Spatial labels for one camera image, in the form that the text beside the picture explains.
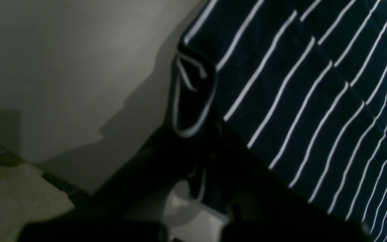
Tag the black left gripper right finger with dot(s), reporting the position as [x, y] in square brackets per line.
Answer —
[260, 207]

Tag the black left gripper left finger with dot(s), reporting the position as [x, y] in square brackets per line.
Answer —
[104, 218]

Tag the navy white striped t-shirt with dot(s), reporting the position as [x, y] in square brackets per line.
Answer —
[304, 84]

